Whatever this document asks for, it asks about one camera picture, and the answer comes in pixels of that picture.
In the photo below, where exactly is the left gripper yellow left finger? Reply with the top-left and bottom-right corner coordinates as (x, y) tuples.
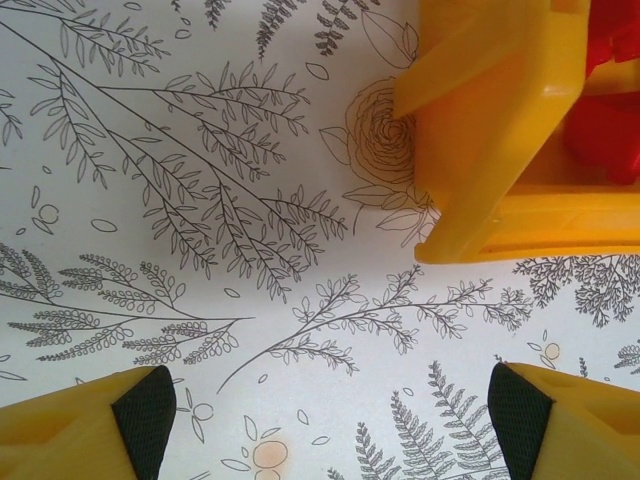
(0, 364), (177, 480)

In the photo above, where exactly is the white floral tablecloth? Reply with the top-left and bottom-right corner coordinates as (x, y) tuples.
(0, 0), (640, 480)

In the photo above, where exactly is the orange plastic bin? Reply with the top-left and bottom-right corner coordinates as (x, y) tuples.
(392, 0), (640, 266)

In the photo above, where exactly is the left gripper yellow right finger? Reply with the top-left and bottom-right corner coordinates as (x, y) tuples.
(487, 362), (640, 480)

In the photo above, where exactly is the red lego brick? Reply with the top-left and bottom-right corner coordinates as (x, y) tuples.
(563, 92), (640, 187)
(585, 0), (640, 84)

